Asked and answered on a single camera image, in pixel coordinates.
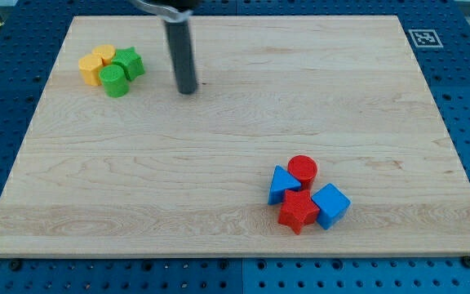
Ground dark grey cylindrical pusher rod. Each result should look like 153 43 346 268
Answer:
164 20 197 95

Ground green star block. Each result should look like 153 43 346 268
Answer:
112 47 145 82

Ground red star block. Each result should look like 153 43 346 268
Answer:
278 189 320 234

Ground yellow cylinder block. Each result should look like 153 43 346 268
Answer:
91 44 116 65

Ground green cylinder block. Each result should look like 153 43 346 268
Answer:
99 65 130 98

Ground light wooden board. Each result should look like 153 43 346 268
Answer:
0 16 470 259

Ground blue triangle block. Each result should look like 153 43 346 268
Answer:
268 166 301 205

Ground red cylinder block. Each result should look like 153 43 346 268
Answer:
287 154 318 189

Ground blue cube block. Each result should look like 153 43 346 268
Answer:
312 183 351 230

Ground white fiducial marker tag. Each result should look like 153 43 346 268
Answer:
409 29 443 48

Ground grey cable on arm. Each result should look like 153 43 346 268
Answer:
127 0 193 24

